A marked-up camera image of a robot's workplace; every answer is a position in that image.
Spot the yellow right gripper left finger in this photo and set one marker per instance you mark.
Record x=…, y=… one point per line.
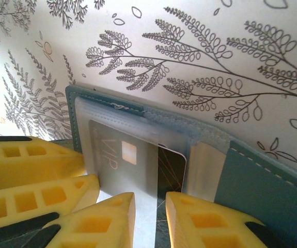
x=99, y=227

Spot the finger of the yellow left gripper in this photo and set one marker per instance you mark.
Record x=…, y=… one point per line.
x=29, y=199
x=34, y=165

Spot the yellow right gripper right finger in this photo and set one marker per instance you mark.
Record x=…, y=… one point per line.
x=205, y=227

